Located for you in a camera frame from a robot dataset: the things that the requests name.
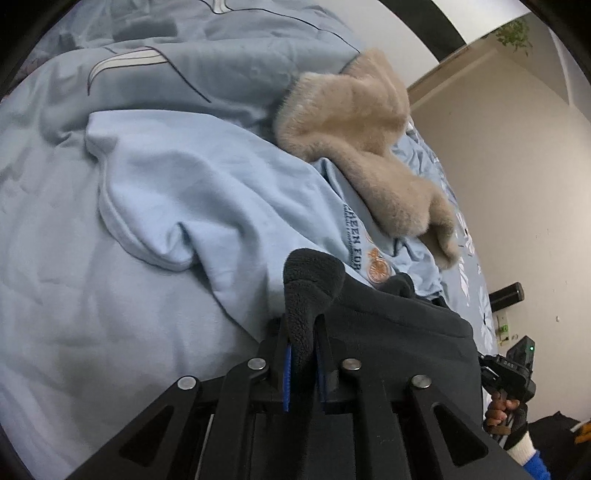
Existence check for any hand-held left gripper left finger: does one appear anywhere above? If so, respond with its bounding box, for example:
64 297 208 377
65 320 291 480

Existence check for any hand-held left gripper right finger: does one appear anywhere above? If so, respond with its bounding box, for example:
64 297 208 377
316 318 533 480

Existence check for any dark grey fleece garment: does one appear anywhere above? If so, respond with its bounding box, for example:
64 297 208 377
283 248 485 444

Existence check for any person's right hand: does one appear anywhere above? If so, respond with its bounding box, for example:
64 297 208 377
482 397 531 450

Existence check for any dark bag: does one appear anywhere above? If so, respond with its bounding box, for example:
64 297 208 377
529 412 589 480

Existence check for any floral blue bed sheet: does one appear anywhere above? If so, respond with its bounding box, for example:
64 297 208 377
392 117 499 356

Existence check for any light blue sweatshirt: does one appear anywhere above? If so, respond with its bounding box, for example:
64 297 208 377
85 111 444 344

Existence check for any light blue duvet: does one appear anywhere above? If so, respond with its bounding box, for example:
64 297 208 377
0 0 370 478

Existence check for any beige fluffy garment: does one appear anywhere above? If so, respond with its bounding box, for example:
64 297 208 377
272 47 462 271

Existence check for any green hanging plant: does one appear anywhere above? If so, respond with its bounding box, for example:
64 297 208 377
494 16 534 57

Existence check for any white wall socket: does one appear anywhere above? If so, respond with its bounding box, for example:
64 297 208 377
493 311 513 348

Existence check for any black wall-mounted bar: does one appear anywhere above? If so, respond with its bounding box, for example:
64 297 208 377
488 282 526 311

